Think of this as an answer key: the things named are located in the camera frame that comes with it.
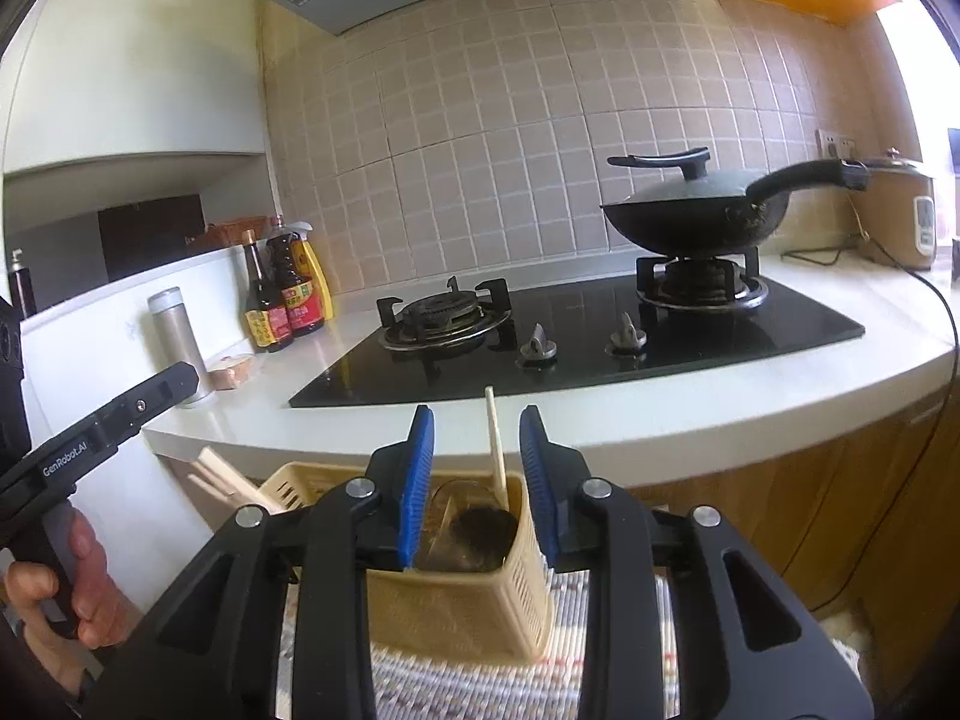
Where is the wooden chopstick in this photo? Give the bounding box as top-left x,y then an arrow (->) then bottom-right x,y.
189,447 -> 281,515
483,385 -> 509,511

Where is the black spoon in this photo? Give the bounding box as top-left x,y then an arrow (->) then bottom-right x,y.
449,507 -> 517,572

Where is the clear plastic spoon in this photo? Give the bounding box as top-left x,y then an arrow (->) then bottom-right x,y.
415,478 -> 490,572

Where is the person left forearm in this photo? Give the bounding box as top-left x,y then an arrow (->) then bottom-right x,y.
2,617 -> 94,720

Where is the person left hand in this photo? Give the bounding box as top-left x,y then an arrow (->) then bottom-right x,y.
3,512 -> 140,699

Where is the steel thermos flask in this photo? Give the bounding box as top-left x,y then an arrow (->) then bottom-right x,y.
148,288 -> 213,405

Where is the small pink box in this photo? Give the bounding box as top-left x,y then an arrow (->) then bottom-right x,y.
208,355 -> 257,392

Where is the striped woven table mat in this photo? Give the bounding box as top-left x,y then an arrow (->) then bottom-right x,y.
275,571 -> 682,718

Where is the yellow plastic utensil basket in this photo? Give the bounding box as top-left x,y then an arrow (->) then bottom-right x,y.
257,461 -> 555,662

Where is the dark soy sauce bottle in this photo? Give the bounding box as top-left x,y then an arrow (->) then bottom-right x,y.
242,229 -> 293,353

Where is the woven basket on shelf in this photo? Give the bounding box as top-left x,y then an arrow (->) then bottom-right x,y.
185,216 -> 267,254

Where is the large soy sauce bottle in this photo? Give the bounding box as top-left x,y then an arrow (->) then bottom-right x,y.
267,216 -> 324,337

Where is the yellow oil bottle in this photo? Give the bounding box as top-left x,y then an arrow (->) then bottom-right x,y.
290,221 -> 334,320

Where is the black gas stove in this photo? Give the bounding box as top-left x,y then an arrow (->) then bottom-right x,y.
290,255 -> 866,410

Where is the black wok with lid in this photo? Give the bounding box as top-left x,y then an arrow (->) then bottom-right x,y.
604,146 -> 871,259

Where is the brown rice cooker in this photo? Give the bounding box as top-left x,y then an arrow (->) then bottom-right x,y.
851,148 -> 937,271

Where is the black power cable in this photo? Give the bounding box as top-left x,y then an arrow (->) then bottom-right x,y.
779,242 -> 960,613

